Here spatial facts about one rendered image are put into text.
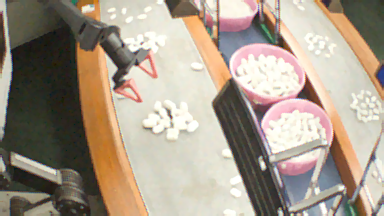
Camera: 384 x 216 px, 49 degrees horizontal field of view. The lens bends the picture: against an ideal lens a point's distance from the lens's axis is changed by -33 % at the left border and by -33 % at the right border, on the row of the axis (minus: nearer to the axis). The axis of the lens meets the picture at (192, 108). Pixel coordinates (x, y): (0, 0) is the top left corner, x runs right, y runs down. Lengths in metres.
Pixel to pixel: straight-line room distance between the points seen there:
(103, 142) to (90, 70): 0.33
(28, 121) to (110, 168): 1.41
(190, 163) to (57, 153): 1.20
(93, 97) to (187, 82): 0.30
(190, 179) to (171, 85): 0.36
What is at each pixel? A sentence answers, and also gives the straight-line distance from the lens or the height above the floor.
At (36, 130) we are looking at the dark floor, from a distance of 2.78.
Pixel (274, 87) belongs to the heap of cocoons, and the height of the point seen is 0.73.
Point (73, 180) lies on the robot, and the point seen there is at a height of 0.79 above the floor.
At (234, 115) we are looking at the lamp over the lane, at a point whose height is 1.09.
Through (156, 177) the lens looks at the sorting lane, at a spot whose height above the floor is 0.74.
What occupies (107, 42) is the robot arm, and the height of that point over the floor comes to 1.06.
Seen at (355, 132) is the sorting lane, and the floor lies 0.74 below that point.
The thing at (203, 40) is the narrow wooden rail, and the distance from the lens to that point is 1.90.
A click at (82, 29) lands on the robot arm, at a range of 1.48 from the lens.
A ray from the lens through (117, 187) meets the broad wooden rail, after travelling 1.47.
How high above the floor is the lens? 1.91
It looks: 43 degrees down
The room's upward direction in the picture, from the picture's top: straight up
